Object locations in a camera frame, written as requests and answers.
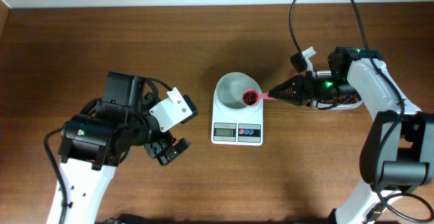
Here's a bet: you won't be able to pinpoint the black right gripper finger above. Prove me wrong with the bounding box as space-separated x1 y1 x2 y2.
269 75 303 94
269 93 303 105

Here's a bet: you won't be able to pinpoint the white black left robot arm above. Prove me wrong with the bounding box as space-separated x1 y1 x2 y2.
43 71 198 223

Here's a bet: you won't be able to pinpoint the pink measuring scoop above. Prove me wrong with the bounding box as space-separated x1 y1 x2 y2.
242 88 274 107

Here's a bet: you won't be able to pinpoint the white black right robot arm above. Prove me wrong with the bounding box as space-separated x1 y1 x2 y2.
269 47 433 223

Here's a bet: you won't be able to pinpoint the white plastic bowl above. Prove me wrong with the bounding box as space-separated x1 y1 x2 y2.
214 72 261 112

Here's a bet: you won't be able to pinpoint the red adzuki beans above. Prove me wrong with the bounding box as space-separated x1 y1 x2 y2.
319 96 359 106

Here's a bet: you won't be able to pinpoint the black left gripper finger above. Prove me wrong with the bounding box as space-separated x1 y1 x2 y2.
157 138 191 166
144 139 172 159

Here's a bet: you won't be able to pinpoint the clear plastic bean container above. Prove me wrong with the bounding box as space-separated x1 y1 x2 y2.
307 71 363 111

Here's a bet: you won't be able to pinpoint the white digital kitchen scale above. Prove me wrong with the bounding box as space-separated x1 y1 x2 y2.
211 98 264 146

